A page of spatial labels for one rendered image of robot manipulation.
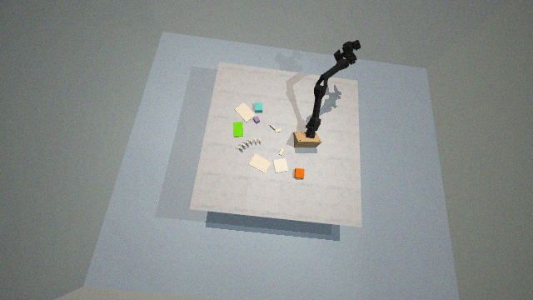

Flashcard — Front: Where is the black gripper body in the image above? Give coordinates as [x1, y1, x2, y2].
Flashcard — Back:
[334, 40, 361, 62]

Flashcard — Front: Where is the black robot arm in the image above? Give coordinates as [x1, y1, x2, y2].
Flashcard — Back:
[306, 42, 356, 138]

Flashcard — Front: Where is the green flat bar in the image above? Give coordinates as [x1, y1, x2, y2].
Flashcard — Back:
[234, 122, 243, 137]

